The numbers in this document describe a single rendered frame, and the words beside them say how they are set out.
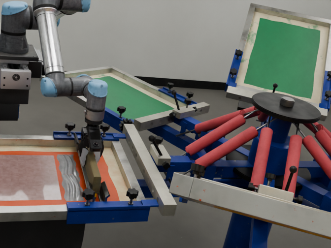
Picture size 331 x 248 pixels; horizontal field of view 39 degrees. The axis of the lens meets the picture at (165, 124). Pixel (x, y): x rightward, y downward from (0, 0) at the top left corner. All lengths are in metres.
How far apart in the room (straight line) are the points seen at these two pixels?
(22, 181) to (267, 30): 1.97
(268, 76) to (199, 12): 3.16
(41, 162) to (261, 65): 1.56
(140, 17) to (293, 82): 3.16
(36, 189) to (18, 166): 0.19
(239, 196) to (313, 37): 2.50
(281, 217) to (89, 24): 4.99
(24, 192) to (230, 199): 1.13
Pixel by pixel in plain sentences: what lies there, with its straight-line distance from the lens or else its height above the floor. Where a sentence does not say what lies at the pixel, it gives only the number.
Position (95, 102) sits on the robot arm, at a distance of 1.82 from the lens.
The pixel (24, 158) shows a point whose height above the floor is 0.95.
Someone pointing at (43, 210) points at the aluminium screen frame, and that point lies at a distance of 1.70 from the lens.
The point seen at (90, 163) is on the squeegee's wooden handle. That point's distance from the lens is 1.86.
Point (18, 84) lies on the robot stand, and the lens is 2.32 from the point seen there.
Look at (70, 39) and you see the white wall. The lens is 5.71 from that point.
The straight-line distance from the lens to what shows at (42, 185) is 1.90.
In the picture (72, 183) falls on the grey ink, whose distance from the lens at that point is 1.91.
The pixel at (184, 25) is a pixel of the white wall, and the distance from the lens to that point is 5.99.
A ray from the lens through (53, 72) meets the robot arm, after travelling 1.87.
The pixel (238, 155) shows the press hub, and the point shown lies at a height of 1.02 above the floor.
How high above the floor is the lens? 1.97
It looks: 23 degrees down
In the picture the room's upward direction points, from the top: 11 degrees clockwise
